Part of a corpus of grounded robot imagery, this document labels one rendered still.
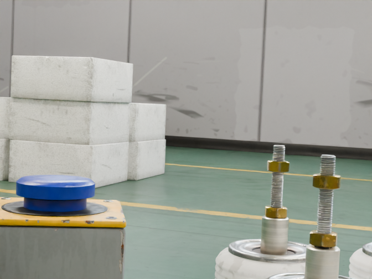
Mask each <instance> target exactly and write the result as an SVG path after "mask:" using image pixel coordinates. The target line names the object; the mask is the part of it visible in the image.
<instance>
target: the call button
mask: <svg viewBox="0 0 372 279"><path fill-rule="evenodd" d="M16 195H18V196H20V197H24V208H26V209H30V210H37V211H52V212H65V211H78V210H84V209H86V205H87V198H92V197H94V196H95V182H93V181H92V180H91V179H90V178H85V177H78V176H72V175H29V176H24V177H21V178H20V179H18V180H17V181H16Z"/></svg>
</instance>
